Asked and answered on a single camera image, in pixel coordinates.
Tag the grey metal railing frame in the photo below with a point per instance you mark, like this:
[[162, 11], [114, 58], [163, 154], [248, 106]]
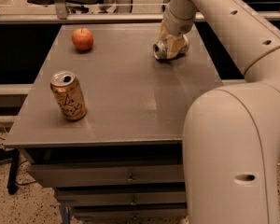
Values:
[[22, 12]]

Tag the white green 7up can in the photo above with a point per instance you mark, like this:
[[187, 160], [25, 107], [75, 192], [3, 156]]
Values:
[[160, 49]]

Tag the top drawer front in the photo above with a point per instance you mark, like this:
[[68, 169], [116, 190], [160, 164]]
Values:
[[69, 175]]

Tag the bottom drawer front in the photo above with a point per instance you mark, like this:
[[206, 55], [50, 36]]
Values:
[[130, 211]]

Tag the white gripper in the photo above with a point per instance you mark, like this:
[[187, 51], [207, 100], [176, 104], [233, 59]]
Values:
[[174, 26]]

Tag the red apple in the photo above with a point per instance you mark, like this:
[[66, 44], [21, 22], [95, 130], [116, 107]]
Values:
[[82, 39]]

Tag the grey drawer cabinet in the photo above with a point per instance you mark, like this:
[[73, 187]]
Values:
[[136, 105]]

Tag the drawer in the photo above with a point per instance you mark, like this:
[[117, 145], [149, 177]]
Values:
[[122, 195], [69, 175], [130, 211]]

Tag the orange LaCroix can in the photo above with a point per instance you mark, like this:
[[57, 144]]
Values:
[[68, 95]]

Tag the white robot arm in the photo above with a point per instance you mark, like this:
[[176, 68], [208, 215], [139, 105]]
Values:
[[231, 137]]

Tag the middle drawer front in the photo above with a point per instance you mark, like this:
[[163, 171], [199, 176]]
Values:
[[122, 195]]

